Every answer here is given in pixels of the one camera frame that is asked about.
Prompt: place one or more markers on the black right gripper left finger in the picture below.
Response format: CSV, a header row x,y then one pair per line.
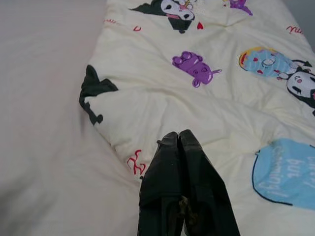
x,y
160,184

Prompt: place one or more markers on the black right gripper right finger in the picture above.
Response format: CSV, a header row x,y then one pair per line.
x,y
204,186

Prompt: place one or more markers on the tan frayed scrap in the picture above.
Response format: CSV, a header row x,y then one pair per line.
x,y
187,209

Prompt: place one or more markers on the cream cartoon print quilt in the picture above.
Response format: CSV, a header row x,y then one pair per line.
x,y
197,103

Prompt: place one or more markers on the cream sheeted mattress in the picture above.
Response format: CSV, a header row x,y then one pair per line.
x,y
44,123

